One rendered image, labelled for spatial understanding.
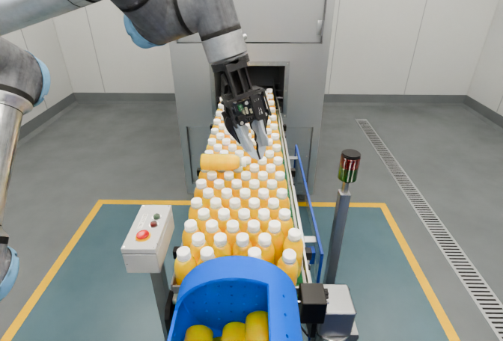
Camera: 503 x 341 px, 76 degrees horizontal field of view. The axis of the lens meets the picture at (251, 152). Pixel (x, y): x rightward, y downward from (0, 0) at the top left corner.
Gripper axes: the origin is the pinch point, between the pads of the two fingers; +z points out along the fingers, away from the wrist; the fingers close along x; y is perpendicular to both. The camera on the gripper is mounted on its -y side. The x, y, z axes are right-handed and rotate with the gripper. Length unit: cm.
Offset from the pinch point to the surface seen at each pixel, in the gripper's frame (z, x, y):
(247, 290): 31.2, -12.5, 1.2
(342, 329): 71, 11, -10
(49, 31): -97, -144, -464
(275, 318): 26.5, -9.0, 16.1
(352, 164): 25.9, 33.3, -25.3
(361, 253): 147, 70, -112
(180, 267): 31.7, -28.3, -18.8
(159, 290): 48, -41, -35
